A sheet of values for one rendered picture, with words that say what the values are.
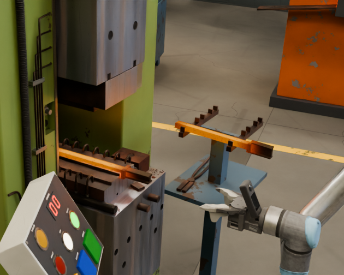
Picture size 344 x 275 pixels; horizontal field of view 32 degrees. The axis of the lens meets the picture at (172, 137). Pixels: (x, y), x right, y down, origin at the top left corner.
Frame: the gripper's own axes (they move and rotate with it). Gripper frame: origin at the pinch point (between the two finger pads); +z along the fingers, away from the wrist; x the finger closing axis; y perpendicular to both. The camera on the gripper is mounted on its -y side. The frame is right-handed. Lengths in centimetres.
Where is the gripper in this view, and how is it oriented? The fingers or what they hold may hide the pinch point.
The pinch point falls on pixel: (208, 196)
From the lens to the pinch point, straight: 195.7
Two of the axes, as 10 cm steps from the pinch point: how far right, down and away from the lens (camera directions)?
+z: -9.0, -2.3, 3.8
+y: -0.6, 9.1, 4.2
